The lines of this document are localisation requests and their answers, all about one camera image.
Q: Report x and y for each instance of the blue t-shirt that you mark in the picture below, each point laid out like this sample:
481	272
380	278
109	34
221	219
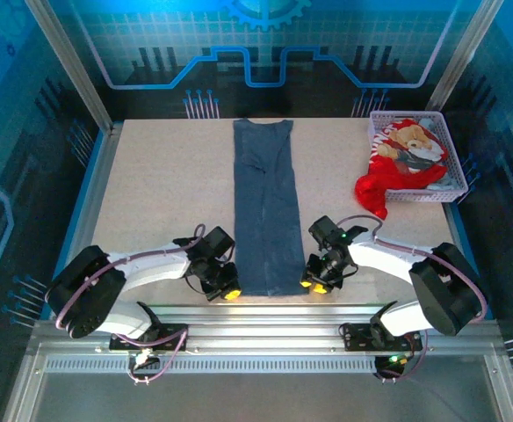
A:
267	211

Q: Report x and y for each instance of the slotted metal strip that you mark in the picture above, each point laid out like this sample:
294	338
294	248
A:
261	365

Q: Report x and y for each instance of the red teddy bear t-shirt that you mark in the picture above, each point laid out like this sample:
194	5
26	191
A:
397	176

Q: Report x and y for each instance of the lavender plastic basket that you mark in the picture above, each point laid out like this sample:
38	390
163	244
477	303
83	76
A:
456	186

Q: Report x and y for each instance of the light grey garment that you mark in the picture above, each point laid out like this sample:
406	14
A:
434	125

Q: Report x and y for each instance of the aluminium mounting rail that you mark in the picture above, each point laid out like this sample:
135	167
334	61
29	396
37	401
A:
261	329

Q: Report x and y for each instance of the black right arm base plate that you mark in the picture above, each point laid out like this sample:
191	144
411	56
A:
357	338

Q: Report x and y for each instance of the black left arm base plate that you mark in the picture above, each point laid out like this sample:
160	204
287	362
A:
173	338

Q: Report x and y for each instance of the aluminium frame post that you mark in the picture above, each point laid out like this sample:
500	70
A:
72	66
463	57

